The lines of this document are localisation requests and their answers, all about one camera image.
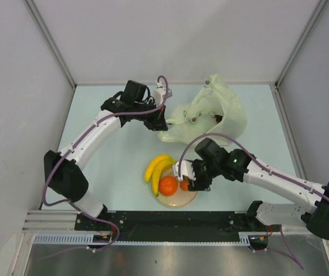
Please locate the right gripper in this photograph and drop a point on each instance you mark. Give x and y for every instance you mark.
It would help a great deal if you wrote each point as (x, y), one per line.
(198, 184)

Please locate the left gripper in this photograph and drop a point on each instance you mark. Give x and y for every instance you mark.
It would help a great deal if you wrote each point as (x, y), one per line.
(158, 123)

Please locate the small orange fake fruit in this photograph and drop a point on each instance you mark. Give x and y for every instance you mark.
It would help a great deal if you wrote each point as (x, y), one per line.
(184, 185)

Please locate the yellow fake banana bunch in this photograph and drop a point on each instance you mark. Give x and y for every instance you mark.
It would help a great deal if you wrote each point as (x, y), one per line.
(155, 169)

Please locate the pale green plastic bag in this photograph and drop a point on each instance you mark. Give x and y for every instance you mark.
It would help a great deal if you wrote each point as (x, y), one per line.
(193, 119)

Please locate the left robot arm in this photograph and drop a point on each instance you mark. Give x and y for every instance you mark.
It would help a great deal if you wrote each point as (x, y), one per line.
(63, 170)

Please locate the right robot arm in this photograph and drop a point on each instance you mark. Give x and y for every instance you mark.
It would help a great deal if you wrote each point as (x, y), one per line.
(309, 201)

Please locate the fake dark grapes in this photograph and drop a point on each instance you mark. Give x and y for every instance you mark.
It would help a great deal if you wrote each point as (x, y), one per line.
(218, 118)

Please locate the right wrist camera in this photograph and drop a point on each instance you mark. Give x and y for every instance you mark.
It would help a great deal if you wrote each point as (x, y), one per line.
(184, 170)

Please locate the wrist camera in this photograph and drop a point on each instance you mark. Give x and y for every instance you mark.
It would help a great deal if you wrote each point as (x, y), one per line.
(160, 94)
(184, 170)

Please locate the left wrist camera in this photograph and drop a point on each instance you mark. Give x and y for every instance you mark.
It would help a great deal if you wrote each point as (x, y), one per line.
(160, 94)

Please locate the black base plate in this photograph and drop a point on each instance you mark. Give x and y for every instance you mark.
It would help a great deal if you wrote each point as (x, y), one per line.
(188, 234)

